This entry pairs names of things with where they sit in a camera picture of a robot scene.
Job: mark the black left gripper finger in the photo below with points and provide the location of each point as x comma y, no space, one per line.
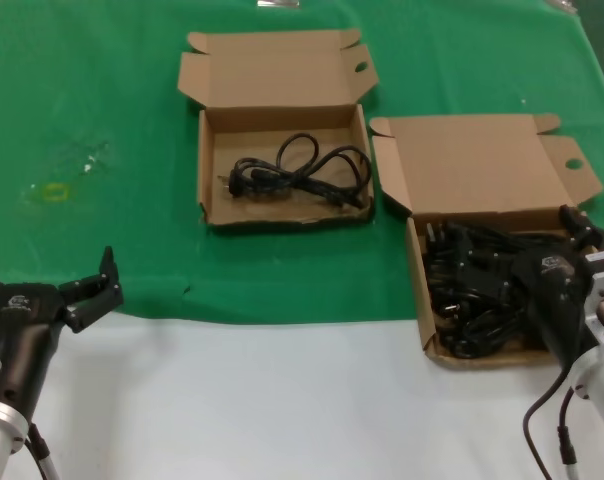
94,295

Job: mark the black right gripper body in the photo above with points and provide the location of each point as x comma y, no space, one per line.
552,295

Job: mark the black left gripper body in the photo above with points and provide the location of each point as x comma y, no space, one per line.
24,320

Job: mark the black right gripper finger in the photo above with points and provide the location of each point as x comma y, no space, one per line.
482,282
587,231

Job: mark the cardboard box with intact edge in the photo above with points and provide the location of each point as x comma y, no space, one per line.
472,165

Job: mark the metal parts at cloth corner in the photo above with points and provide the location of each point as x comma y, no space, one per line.
564,4

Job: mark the cardboard box with torn edge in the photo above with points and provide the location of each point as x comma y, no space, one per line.
282,75

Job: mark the green table cloth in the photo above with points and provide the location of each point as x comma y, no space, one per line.
107,75

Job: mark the small metal clip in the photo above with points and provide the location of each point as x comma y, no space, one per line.
277,2

